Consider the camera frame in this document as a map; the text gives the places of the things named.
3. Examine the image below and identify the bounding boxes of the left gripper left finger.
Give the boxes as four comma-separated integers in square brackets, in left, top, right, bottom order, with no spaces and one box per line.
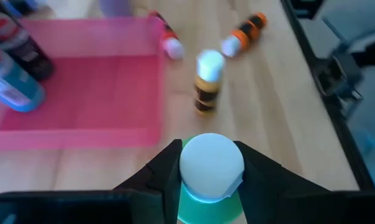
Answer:
[114,139,183,224]

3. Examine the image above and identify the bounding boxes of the yellow paint bottle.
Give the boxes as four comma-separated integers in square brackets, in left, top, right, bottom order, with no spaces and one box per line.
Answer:
[192,49,227,118]

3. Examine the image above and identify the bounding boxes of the pink plastic tray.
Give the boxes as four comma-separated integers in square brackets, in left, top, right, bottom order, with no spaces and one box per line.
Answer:
[0,17,165,151]

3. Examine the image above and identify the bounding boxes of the green paint bottle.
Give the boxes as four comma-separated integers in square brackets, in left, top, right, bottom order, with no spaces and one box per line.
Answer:
[176,133,246,224]

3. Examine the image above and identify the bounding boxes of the orange paint bottle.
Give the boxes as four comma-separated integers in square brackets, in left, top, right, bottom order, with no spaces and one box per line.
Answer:
[220,11,268,58]

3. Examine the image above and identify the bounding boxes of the red paint bottle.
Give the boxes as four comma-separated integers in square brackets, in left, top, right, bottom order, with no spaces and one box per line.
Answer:
[148,10,186,61]

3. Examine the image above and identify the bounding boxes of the purple plastic cup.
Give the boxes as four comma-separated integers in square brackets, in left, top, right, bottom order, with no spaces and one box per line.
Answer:
[98,0,134,18]

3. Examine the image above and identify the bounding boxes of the grey paint bottle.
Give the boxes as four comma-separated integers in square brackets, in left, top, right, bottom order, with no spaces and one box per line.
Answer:
[0,11,56,82]

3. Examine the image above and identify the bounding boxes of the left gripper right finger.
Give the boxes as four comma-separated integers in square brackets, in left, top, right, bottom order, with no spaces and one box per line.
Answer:
[233,141,328,224]

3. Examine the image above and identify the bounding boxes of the large teal paint bottle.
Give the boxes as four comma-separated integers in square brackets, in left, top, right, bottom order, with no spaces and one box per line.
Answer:
[0,40,47,113]

